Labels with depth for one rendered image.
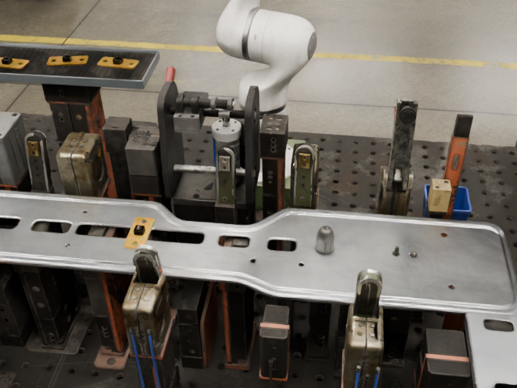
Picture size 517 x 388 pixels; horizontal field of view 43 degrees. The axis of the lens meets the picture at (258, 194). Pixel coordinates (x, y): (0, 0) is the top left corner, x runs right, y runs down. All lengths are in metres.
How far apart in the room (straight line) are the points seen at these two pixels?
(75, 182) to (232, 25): 0.49
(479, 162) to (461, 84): 1.88
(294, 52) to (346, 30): 2.89
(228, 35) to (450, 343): 0.83
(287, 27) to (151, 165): 0.43
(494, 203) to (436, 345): 0.81
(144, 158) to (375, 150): 0.85
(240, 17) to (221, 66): 2.40
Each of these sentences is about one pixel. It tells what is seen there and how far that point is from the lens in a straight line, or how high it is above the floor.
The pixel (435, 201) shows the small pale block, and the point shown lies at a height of 1.04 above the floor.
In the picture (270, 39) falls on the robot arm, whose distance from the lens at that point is 1.48.
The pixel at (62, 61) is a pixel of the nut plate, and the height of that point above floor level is 1.16.
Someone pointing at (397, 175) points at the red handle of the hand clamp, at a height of 1.07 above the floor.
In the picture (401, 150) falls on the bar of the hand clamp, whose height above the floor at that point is 1.12.
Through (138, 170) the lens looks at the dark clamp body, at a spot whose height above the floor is 1.03.
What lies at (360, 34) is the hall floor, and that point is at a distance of 4.32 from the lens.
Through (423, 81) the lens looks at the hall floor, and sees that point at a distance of 3.83.
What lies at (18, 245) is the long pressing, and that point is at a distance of 1.26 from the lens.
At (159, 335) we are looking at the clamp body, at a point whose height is 0.97.
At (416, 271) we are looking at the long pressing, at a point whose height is 1.00.
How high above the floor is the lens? 1.81
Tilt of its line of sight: 39 degrees down
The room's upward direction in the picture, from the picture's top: 1 degrees counter-clockwise
